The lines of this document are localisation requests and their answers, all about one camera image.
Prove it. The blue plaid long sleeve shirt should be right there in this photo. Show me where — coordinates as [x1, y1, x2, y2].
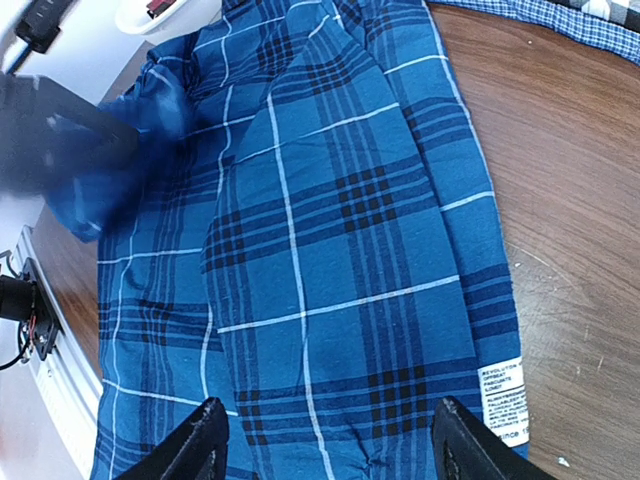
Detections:
[47, 1, 521, 479]

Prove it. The red black plaid shirt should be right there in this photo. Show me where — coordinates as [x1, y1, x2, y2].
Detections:
[146, 0, 175, 19]

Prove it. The blue checked folded shirt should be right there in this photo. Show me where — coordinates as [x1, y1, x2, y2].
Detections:
[435, 0, 639, 66]

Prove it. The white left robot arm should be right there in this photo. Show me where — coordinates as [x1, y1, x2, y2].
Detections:
[1, 1, 139, 197]

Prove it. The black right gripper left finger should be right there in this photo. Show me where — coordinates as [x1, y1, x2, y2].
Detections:
[118, 397, 230, 480]

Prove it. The black white graphic folded shirt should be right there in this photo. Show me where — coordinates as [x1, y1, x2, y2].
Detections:
[556, 0, 639, 32]

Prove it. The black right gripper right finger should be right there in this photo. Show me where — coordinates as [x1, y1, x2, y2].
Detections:
[431, 396, 550, 480]

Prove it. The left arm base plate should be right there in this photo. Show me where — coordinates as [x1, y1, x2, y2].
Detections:
[17, 257, 61, 363]

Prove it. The white plastic basket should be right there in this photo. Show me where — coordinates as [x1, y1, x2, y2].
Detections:
[115, 0, 222, 35]

